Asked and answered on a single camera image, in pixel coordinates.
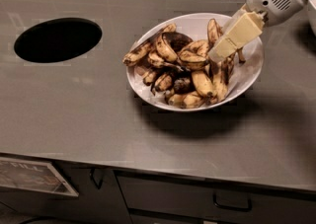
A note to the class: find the spotted banana on rim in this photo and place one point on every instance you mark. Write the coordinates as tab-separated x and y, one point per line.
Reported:
136	54

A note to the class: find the dark cabinet drawer front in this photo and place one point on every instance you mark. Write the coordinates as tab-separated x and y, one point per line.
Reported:
191	198

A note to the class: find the small banana lower left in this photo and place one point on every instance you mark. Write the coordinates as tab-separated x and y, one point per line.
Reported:
163	83

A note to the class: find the black cabinet door handle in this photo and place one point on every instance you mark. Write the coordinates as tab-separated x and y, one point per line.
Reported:
97	177

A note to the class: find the blackened curved banana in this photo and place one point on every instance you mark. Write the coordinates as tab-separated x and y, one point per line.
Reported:
168	44

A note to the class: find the long spotted banana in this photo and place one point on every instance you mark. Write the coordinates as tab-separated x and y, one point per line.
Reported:
220	72

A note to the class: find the black drawer handle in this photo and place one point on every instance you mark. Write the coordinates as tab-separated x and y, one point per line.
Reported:
232	201

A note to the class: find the yellow spotted center banana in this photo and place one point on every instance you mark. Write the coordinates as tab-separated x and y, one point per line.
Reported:
194	56

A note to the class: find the short yellow banana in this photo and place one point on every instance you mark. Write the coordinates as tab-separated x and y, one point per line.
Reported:
203	84

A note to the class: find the bottom yellow banana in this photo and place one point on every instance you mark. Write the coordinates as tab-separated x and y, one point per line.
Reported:
189	100

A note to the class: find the white oval bowl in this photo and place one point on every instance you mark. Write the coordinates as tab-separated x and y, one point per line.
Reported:
243	75

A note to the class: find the round countertop waste hole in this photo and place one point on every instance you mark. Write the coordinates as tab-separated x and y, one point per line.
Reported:
57	40

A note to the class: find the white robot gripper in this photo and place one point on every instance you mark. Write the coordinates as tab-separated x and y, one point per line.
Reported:
249	26

